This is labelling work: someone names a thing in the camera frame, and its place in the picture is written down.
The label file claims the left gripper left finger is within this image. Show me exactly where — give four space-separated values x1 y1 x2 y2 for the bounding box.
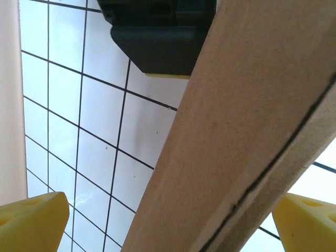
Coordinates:
0 191 70 252

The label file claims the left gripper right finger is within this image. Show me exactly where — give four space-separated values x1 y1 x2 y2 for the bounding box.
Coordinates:
271 193 336 252

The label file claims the brown cardboard box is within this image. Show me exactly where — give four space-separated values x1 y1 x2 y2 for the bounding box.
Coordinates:
122 0 336 252

